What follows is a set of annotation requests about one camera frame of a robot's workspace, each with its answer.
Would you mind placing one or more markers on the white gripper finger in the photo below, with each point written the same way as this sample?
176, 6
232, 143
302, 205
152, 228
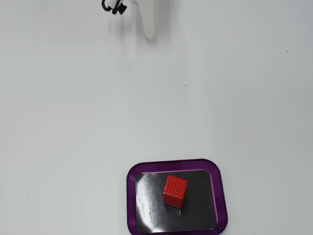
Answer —
148, 17

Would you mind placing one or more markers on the red textured cube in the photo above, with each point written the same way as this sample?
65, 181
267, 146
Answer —
174, 191

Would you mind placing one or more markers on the black clip fixture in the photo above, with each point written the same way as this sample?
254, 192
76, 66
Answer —
115, 8

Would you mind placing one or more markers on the purple metal tray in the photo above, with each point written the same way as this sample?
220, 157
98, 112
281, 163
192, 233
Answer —
130, 195

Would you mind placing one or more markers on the black tray mat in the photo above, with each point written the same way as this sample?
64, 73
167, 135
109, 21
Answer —
151, 215

